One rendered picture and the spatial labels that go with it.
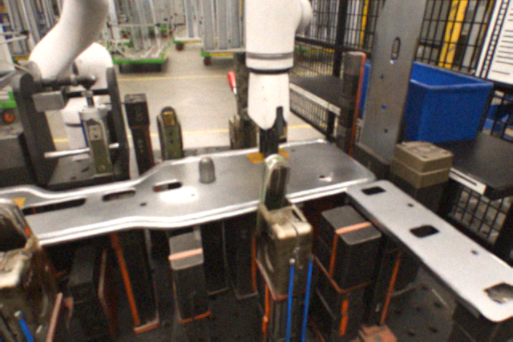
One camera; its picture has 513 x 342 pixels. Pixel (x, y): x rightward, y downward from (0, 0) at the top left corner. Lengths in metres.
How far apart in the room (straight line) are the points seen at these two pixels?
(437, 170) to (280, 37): 0.38
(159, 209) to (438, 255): 0.43
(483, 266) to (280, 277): 0.27
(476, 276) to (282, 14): 0.46
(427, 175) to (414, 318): 0.33
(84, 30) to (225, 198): 0.60
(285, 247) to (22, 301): 0.31
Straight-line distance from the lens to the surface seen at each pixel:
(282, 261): 0.45
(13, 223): 0.49
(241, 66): 0.74
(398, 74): 0.71
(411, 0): 0.70
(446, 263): 0.52
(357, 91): 0.88
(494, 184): 0.69
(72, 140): 1.17
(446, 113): 0.80
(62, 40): 1.00
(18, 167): 0.80
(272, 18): 0.54
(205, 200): 0.57
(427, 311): 0.86
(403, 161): 0.68
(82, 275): 0.68
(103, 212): 0.59
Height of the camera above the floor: 1.32
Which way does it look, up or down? 25 degrees down
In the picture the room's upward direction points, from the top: straight up
